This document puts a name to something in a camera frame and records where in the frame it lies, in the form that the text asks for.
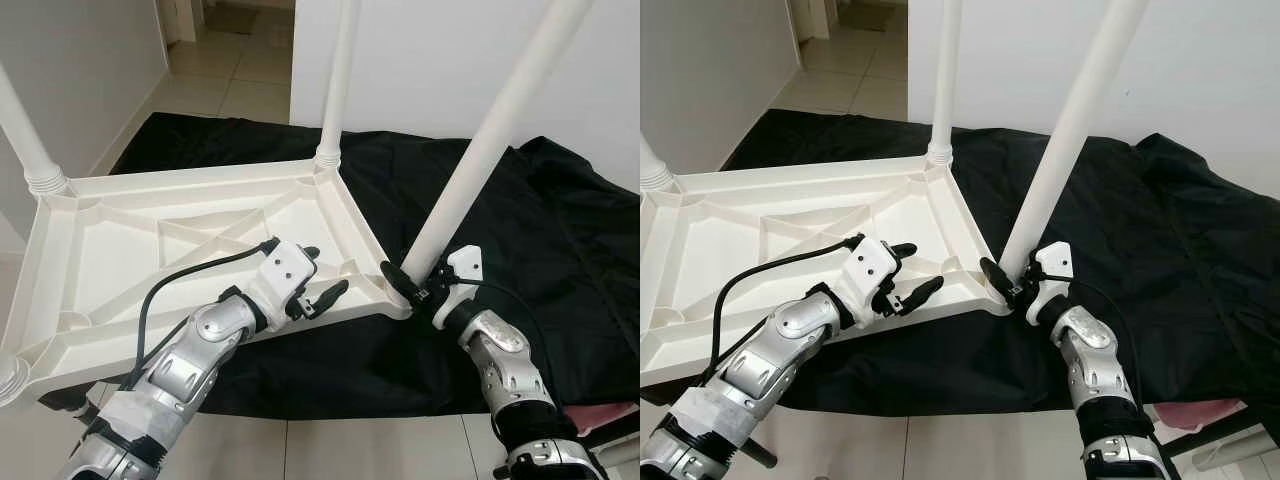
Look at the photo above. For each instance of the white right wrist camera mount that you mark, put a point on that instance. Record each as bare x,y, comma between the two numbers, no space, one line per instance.
465,262
1052,260

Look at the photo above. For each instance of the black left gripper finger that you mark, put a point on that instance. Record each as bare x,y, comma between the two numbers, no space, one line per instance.
332,296
903,250
309,253
923,293

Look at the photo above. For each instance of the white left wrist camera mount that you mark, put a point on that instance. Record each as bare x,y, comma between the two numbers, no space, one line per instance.
870,262
285,265

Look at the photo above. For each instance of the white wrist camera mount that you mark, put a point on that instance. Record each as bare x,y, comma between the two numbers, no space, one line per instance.
465,262
1052,260
285,265
870,262

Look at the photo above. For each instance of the white plastic children table top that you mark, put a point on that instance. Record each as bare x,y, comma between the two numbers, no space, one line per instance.
720,245
100,250

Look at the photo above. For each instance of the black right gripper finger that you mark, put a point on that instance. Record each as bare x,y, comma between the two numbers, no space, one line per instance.
996,275
399,279

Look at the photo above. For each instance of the white plastic table leg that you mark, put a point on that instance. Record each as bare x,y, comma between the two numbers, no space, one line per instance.
500,120
945,80
25,140
655,175
338,80
1075,120
12,378

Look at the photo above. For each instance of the black shiny table cloth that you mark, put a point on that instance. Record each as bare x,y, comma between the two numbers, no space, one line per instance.
1190,230
570,230

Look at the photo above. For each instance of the black metal table leg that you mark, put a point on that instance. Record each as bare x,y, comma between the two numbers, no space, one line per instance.
1225,428
612,426
75,407
760,458

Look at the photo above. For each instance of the pink cloth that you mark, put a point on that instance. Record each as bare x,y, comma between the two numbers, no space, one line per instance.
605,410
1200,408

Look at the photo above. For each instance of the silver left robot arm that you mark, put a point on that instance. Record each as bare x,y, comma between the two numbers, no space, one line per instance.
180,365
770,355

